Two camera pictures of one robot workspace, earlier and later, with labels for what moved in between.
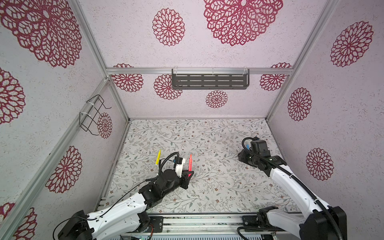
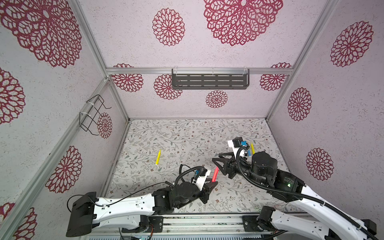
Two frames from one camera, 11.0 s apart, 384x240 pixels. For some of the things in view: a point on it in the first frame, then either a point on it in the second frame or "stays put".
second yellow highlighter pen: x=158 y=157 stays put
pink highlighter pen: x=190 y=164 to x=214 y=178
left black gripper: x=185 y=180 to x=204 y=194
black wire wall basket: x=90 y=114 stays put
